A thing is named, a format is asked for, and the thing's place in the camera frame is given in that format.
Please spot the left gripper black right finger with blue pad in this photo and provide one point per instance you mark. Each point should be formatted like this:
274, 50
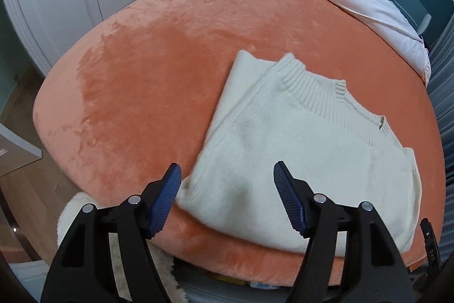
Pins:
373, 270

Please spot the orange velvet bed cover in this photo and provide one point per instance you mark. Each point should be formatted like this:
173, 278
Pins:
137, 93

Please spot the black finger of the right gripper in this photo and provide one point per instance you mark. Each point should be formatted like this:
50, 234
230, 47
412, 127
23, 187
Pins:
431, 245

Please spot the cream knit cardigan red buttons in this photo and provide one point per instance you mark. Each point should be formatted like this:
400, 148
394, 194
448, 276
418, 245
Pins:
273, 112

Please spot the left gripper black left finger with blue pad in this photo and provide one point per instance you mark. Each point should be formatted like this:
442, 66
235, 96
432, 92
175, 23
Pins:
82, 269

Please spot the blue grey curtain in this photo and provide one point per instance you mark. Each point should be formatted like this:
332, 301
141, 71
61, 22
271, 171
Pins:
440, 86

